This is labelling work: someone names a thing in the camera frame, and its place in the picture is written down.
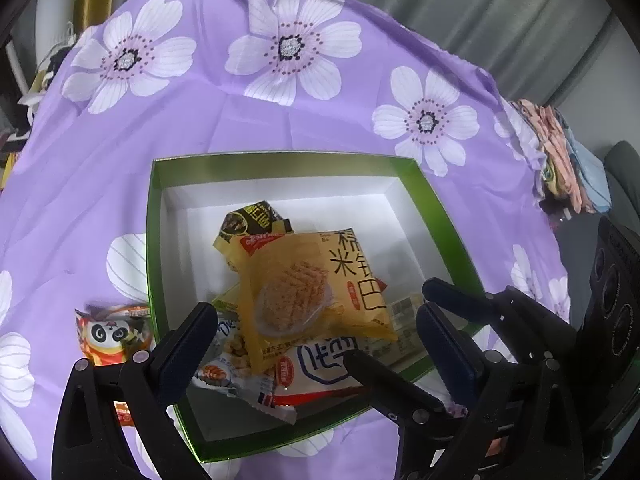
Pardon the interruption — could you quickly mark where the pile of folded clothes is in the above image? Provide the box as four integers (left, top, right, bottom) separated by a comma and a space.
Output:
510, 99, 613, 216

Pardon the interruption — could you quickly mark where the purple floral cloth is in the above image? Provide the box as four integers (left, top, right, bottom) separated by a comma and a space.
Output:
0, 0, 573, 480

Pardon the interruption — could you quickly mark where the yellow rice cracker packet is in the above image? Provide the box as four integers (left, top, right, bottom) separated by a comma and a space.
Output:
227, 230, 401, 376

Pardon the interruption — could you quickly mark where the grey sofa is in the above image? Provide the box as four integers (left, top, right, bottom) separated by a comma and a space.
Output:
550, 140, 640, 241

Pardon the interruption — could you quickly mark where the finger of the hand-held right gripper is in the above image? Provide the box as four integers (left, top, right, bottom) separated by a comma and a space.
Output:
422, 277, 576, 361
344, 349, 481, 441

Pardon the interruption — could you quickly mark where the beige long bar packet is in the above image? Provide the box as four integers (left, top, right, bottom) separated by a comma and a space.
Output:
365, 292, 436, 373

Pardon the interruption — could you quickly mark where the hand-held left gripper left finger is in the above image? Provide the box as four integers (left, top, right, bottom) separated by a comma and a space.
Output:
50, 301, 218, 480

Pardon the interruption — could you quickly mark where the white and blue snack packet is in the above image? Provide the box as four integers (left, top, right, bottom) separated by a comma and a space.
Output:
260, 335, 381, 408

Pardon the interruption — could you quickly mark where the white nut snack packet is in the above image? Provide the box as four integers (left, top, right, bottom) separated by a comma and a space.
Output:
190, 310, 298, 426

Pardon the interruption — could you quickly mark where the orange panda snack packet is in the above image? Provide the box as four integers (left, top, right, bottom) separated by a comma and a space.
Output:
74, 304, 156, 428

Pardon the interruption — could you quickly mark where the green cardboard box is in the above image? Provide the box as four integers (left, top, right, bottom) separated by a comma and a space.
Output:
145, 152, 487, 463

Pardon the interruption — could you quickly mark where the green snack packet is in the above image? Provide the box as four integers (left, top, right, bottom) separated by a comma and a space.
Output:
210, 282, 243, 318

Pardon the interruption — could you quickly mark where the grey curtain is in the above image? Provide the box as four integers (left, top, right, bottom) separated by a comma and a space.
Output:
320, 0, 626, 111

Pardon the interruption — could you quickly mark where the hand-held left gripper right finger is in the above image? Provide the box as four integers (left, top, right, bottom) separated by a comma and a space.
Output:
416, 304, 585, 480

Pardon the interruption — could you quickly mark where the dark gold snack packet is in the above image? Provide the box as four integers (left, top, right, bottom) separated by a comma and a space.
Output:
212, 201, 293, 261

